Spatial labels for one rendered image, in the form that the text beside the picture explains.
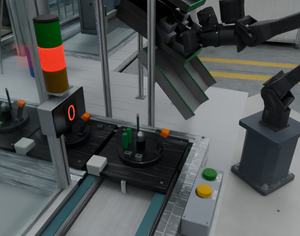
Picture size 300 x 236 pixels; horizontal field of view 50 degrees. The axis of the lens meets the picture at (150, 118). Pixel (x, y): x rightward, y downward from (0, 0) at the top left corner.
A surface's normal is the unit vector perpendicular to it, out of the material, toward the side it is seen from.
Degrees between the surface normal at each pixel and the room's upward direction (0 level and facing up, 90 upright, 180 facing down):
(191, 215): 0
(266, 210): 0
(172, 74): 45
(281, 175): 90
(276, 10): 90
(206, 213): 0
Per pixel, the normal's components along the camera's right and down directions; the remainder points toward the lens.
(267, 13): -0.21, 0.52
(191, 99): 0.61, -0.41
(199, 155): 0.00, -0.85
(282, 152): 0.55, 0.44
